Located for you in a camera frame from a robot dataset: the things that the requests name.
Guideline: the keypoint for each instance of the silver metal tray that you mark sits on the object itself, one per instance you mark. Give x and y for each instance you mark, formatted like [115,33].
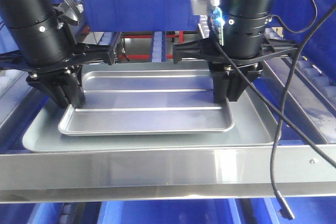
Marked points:
[143,102]

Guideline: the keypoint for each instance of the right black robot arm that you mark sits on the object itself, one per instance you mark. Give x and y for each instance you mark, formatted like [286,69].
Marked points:
[244,19]

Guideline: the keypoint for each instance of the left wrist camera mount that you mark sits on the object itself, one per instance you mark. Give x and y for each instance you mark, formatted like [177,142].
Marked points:
[65,14]

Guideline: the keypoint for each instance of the large grey plastic tray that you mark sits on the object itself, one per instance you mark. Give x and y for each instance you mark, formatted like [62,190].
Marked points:
[254,124]

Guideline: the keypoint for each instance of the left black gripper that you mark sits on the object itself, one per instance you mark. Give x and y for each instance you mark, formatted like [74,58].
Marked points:
[50,65]

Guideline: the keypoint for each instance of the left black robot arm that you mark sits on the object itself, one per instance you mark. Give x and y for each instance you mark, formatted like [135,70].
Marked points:
[36,20]

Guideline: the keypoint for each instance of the blue crate shelf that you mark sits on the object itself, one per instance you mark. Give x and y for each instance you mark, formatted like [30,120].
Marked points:
[170,211]
[139,15]

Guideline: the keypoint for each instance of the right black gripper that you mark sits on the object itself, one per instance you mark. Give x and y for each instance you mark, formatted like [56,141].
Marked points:
[247,55]

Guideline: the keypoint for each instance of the red metal floor frame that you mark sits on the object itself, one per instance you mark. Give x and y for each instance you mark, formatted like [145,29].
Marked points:
[139,46]

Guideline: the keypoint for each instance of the left steel divider rail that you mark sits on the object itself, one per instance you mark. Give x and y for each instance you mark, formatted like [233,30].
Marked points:
[20,104]

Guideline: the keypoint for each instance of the middle white roller track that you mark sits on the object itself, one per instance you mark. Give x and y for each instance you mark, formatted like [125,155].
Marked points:
[158,49]

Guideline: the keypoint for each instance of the steel front shelf rail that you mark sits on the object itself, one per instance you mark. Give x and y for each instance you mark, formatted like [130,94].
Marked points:
[171,173]

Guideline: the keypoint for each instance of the blue crate centre shelf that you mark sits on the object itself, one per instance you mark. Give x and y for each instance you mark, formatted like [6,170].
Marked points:
[139,15]

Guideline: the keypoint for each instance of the blue crate lower shelf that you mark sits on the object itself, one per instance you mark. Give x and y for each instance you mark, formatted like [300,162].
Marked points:
[170,211]

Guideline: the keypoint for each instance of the green circuit board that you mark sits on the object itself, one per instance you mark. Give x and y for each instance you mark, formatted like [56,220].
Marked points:
[217,24]

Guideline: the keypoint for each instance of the right steel divider rail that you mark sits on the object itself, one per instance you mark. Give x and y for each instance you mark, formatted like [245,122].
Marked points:
[304,107]

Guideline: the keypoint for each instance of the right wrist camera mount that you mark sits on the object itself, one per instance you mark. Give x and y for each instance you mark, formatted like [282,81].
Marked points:
[200,7]

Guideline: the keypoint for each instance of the steel divider rail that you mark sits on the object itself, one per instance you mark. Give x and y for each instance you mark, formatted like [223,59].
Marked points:
[304,107]
[20,104]

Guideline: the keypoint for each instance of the far right roller track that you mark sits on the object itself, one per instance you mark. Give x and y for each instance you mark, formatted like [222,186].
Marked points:
[319,82]

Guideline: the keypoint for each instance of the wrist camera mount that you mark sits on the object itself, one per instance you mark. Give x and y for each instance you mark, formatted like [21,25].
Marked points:
[65,14]
[200,7]

